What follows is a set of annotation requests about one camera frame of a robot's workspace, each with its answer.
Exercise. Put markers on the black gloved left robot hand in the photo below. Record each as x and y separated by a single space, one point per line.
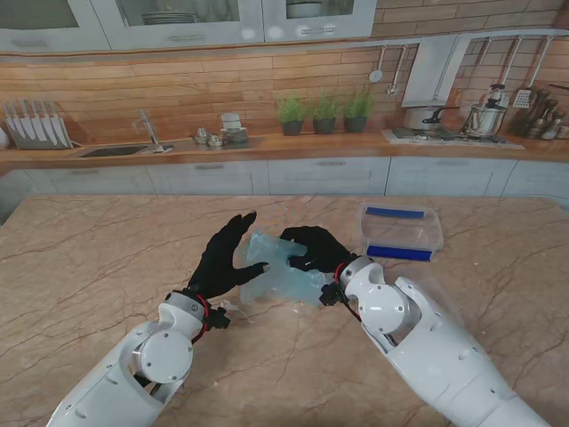
218 262

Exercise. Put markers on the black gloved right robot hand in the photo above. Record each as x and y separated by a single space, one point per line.
322 249

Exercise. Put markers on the clear bubble film sheet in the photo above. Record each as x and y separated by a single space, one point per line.
275 280

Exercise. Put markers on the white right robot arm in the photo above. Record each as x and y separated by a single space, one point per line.
422 338

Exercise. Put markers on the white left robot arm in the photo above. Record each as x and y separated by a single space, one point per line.
133 369

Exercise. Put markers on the clear plastic crate lid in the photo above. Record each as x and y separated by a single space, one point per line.
444 298

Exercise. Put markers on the printed kitchen backdrop banner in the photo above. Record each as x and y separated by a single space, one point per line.
222 89

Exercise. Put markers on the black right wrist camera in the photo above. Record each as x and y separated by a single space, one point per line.
331 294

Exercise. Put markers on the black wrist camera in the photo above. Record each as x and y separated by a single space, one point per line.
218 316
331 294

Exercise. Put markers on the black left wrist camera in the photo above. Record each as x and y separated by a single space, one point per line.
218 316

